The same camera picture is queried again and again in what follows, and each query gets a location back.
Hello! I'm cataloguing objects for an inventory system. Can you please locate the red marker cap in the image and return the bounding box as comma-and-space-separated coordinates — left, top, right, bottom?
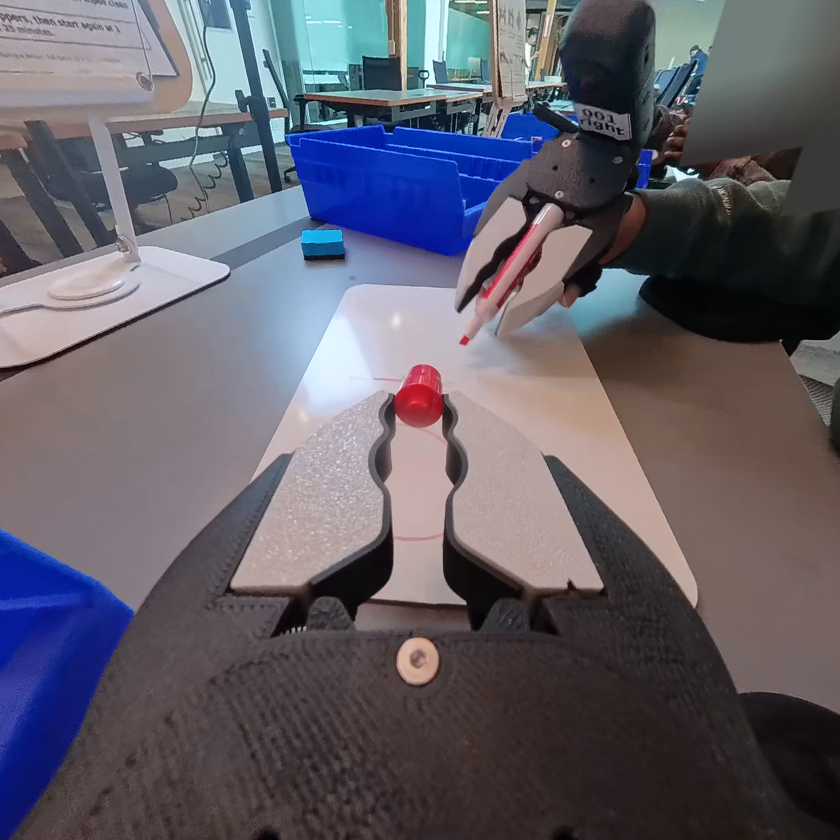
394, 364, 448, 430

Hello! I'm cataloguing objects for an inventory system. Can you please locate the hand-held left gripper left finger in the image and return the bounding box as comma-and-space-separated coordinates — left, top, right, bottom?
230, 392, 395, 602

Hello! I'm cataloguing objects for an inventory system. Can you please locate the black office chair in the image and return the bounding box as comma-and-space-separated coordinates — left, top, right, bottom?
0, 121, 182, 277

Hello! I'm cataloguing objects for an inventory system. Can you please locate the black metal table leg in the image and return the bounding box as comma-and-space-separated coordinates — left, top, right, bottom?
226, 0, 292, 195

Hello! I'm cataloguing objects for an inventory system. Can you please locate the wooden desk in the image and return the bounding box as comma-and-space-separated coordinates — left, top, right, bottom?
292, 84, 458, 135

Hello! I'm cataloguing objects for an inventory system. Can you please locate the blue open-front storage bin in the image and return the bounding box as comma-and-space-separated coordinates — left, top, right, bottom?
0, 528, 136, 840

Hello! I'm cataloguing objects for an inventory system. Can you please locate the small blue storage bin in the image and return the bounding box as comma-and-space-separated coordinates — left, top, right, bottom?
497, 111, 657, 193

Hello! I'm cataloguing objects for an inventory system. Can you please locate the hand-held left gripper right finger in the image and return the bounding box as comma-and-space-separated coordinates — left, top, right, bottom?
443, 394, 606, 605

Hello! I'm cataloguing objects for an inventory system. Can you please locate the white paper sign board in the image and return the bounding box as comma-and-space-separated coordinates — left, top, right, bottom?
0, 0, 195, 114

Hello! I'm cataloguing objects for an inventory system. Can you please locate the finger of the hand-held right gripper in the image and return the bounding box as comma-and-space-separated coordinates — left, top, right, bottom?
494, 221, 595, 340
455, 195, 552, 315

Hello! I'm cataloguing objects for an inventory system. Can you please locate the black mesh chair armrest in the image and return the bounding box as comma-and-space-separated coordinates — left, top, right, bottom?
640, 273, 804, 346
739, 691, 840, 840

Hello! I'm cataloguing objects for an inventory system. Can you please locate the blue whiteboard eraser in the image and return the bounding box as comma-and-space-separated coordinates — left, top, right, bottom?
300, 227, 347, 261

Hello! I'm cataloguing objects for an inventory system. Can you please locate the red whiteboard marker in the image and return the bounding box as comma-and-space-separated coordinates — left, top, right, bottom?
457, 201, 568, 347

